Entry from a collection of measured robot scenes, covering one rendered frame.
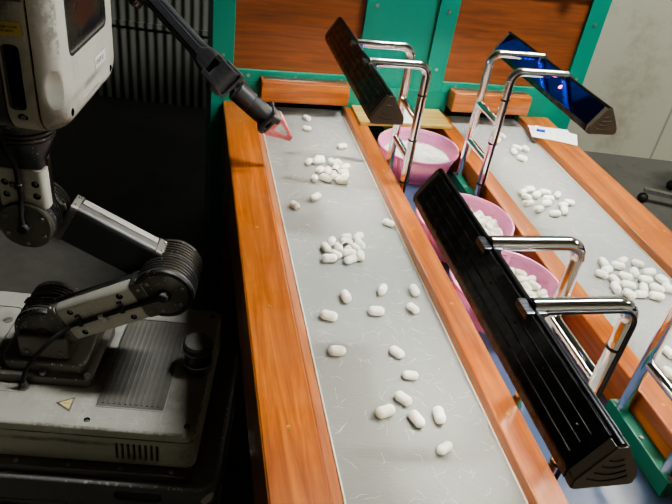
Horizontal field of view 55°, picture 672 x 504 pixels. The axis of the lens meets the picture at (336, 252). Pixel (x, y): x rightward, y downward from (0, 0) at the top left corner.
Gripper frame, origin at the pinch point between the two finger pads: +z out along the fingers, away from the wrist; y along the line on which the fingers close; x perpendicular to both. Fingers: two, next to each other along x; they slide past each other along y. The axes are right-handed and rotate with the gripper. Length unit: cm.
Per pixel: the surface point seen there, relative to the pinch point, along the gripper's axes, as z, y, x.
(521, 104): 70, 45, -55
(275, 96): 2.8, 42.4, 3.4
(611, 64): 184, 192, -119
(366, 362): 15, -75, 4
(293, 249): 7.1, -36.9, 10.7
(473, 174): 52, 4, -29
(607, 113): 42, -28, -65
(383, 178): 27.7, -3.5, -10.4
